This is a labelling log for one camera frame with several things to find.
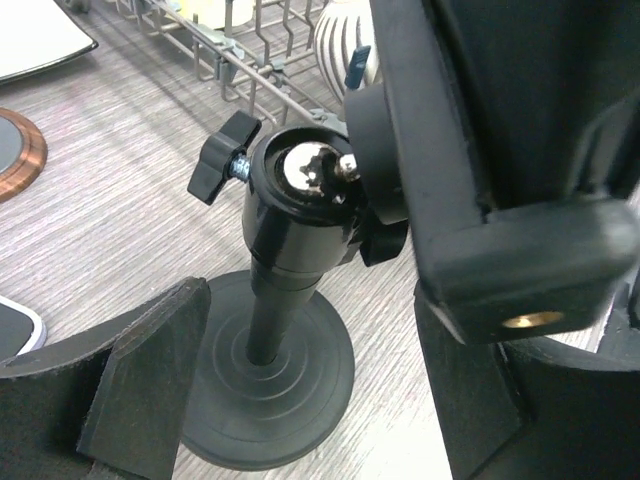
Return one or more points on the black phone stand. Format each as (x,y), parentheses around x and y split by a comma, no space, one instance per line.
(502,141)

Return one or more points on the cream square plate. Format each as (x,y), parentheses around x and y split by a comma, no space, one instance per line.
(40,35)

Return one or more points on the yellow faceted mug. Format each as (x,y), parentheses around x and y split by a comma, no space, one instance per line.
(212,13)

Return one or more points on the wooden base phone stand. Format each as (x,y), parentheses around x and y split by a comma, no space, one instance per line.
(24,153)

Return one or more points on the grey wire dish rack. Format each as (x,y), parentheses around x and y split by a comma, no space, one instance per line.
(267,65)

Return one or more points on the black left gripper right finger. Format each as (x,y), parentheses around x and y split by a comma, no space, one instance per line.
(537,408)

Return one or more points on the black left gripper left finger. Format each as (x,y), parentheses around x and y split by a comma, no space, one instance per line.
(109,402)

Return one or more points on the striped white grey mug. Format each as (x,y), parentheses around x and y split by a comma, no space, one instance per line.
(342,27)

